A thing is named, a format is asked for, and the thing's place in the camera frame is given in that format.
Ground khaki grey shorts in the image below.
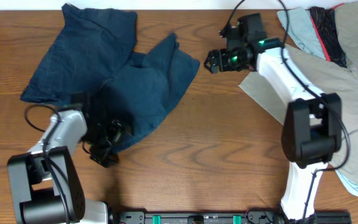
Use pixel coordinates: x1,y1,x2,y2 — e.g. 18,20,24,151
237,0,358,198

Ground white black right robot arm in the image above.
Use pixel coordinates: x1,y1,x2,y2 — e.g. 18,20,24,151
204,13,342,223

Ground dark blue denim shorts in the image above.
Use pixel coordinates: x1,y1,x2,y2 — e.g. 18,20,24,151
21,4,200,152

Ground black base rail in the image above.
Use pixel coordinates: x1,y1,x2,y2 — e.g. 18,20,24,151
108,209,352,224

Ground black red patterned garment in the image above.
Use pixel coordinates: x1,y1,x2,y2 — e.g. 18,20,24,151
309,6,347,68

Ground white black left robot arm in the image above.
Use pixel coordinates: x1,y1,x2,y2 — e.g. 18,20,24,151
7,94,132,224

